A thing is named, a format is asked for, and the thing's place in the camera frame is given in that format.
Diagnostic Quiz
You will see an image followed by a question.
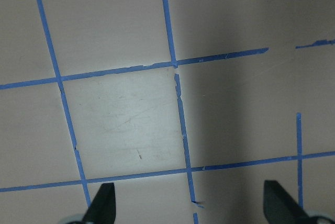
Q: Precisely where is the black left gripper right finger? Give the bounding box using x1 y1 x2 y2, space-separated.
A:
263 180 314 224

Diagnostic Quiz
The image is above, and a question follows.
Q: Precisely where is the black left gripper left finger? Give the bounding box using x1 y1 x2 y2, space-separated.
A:
81 183 116 224

